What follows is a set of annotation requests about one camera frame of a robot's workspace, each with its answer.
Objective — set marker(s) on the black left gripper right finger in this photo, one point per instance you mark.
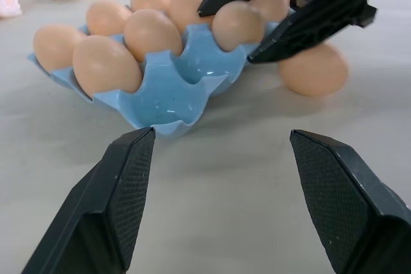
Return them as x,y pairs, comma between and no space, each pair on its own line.
353,210

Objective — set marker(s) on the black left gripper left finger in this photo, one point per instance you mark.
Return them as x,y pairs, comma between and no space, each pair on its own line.
96,210

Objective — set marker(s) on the blue plastic egg tray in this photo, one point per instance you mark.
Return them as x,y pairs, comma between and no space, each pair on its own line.
167,100

